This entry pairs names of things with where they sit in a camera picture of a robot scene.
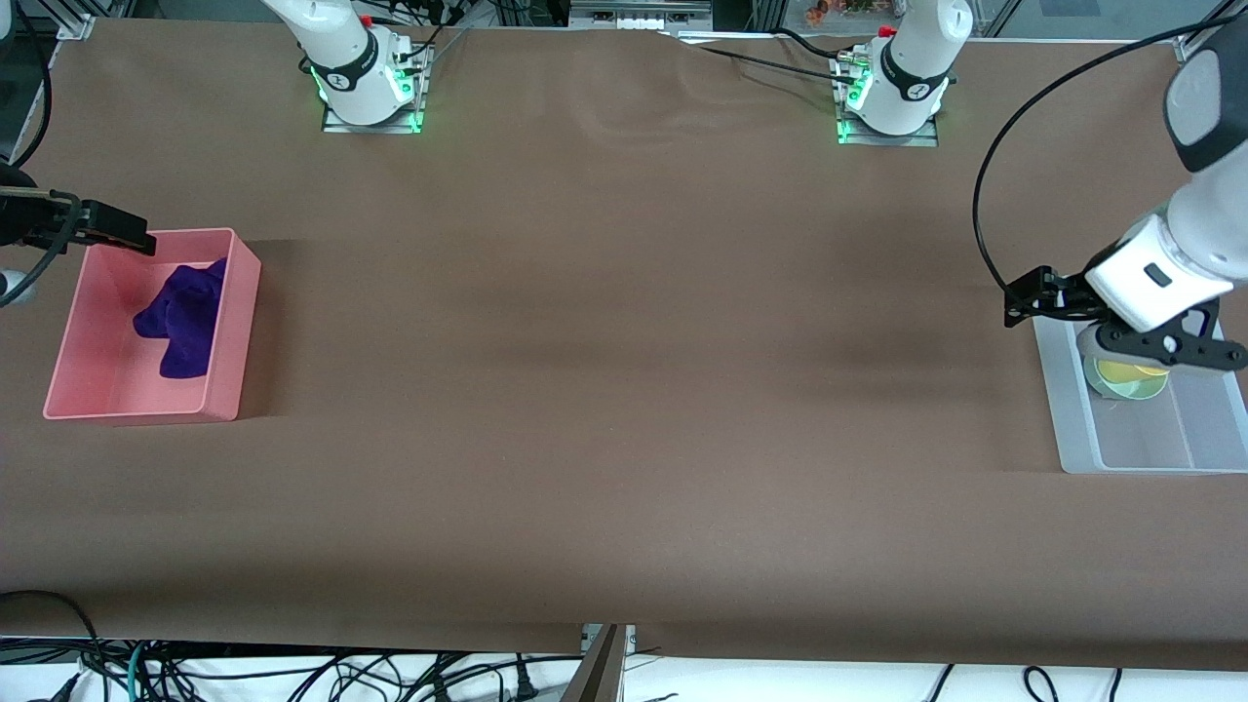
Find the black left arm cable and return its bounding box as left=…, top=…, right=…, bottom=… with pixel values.
left=972, top=12, right=1248, bottom=293

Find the black base cable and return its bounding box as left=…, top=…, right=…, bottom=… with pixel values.
left=385, top=0, right=469, bottom=61
left=673, top=27, right=859, bottom=94

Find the aluminium frame profile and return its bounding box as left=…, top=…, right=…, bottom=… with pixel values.
left=57, top=0, right=133, bottom=40

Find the pink plastic bin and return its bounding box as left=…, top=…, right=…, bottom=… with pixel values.
left=43, top=227, right=262, bottom=423

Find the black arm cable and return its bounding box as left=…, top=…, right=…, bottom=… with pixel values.
left=0, top=0, right=81, bottom=308
left=972, top=12, right=1248, bottom=293

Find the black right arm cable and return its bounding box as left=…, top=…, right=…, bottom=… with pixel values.
left=0, top=0, right=81, bottom=308

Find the yellow plastic cup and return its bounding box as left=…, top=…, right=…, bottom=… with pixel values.
left=1094, top=357, right=1171, bottom=399

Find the translucent white plastic bin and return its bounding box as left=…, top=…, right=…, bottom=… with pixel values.
left=1032, top=312, right=1248, bottom=476

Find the grey background device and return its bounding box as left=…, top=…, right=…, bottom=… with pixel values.
left=568, top=0, right=713, bottom=30

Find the brown table cover sheet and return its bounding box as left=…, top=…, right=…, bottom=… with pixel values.
left=0, top=18, right=1248, bottom=672

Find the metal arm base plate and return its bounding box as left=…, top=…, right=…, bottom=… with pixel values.
left=322, top=44, right=427, bottom=135
left=837, top=54, right=940, bottom=147

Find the table support beam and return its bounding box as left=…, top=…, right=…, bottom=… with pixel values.
left=561, top=624, right=635, bottom=702

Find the purple cloth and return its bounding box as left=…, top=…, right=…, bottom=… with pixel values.
left=134, top=257, right=228, bottom=380

